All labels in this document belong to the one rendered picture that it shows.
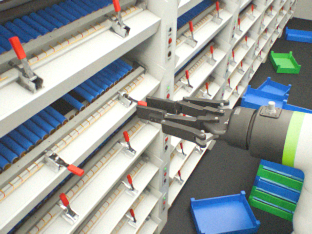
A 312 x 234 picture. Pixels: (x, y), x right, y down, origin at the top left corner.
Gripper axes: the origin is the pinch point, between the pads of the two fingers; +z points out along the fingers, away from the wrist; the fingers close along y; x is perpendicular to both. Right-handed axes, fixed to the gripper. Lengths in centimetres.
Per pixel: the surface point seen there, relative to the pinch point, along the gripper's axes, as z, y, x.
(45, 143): 19.6, 15.2, 3.7
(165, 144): 20, -31, 39
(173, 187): 31, -49, 86
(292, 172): -23, -68, 72
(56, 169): 15.8, 17.2, 8.0
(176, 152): 30, -53, 65
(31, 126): 24.6, 13.6, 1.3
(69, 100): 24.8, 1.6, 1.5
